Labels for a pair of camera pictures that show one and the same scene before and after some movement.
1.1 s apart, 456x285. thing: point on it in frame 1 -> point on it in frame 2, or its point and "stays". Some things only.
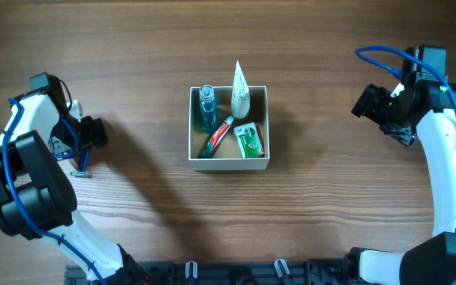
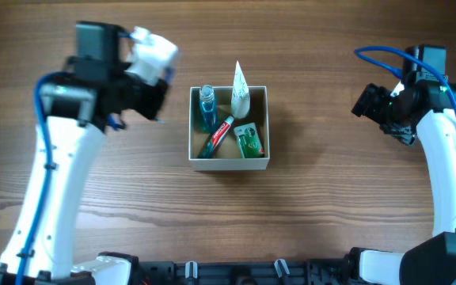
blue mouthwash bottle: (208, 115) stays
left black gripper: (94, 132) -> (151, 100)
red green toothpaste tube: (216, 138) stays
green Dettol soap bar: (249, 140) stays
